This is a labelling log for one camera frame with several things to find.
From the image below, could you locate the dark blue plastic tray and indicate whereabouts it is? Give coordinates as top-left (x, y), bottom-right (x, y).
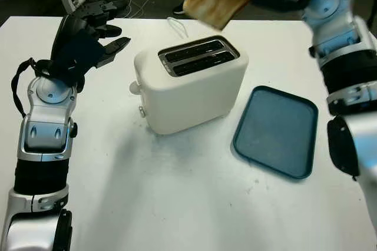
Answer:
top-left (230, 85), bottom-right (319, 180)

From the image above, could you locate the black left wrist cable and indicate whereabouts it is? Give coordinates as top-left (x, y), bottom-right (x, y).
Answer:
top-left (11, 58), bottom-right (54, 117)

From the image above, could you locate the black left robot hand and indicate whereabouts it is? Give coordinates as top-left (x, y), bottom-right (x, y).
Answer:
top-left (49, 0), bottom-right (132, 69)

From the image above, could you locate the white toaster power cable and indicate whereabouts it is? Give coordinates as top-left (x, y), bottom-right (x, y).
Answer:
top-left (167, 16), bottom-right (189, 39)

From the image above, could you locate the white two-slot toaster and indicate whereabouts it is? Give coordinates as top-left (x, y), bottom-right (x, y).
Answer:
top-left (128, 35), bottom-right (250, 136)

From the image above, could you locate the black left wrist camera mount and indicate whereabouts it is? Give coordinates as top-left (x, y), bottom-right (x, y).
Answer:
top-left (52, 34), bottom-right (104, 87)

